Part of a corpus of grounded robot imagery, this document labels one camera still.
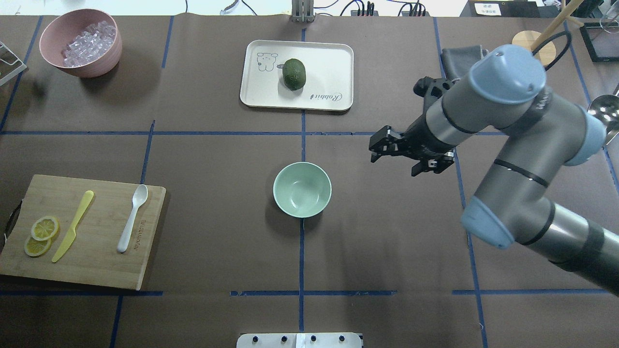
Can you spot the pink bowl of ice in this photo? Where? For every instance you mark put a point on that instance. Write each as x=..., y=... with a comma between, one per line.
x=85, y=43

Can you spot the grey folded cloth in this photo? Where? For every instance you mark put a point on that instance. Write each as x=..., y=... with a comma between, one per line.
x=456, y=62

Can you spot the lower lemon slice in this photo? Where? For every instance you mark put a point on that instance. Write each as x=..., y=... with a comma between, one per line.
x=35, y=248

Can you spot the metal scoop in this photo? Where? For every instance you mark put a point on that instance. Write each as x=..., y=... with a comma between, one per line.
x=606, y=109

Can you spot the bamboo cutting board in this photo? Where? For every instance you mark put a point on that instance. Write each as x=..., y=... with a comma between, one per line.
x=93, y=258

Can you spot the green avocado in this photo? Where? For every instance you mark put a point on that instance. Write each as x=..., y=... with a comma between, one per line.
x=294, y=74

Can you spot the yellow plastic knife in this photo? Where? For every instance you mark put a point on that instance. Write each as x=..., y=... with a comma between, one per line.
x=71, y=234

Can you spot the cream rabbit tray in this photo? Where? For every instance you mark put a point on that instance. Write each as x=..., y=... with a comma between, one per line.
x=330, y=76

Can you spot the black power strip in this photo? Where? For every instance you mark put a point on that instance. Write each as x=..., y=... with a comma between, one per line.
x=366, y=8

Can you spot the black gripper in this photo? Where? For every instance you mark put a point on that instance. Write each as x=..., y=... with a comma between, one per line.
x=417, y=137

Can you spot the white plastic spoon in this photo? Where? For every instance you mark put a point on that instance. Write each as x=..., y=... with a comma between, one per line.
x=140, y=196

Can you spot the black picture frame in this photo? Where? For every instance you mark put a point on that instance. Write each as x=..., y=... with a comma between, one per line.
x=601, y=41

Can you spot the light green bowl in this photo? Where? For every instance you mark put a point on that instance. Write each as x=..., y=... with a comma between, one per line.
x=302, y=189

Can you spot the wooden stand with round base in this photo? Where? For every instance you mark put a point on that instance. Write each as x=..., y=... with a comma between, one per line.
x=541, y=44

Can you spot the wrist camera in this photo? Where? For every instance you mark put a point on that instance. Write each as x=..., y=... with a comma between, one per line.
x=431, y=90

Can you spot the cup rack with wooden bar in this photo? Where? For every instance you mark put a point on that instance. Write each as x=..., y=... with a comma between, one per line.
x=10, y=65

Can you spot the aluminium frame post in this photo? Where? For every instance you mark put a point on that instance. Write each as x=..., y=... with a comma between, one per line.
x=302, y=11

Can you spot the upper lemon slice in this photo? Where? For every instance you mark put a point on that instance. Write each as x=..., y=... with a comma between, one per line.
x=44, y=228

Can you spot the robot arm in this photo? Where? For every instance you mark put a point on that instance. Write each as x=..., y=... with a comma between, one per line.
x=507, y=90

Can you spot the lemon slice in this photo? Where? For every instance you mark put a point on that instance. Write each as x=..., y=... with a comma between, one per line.
x=44, y=228
x=35, y=248

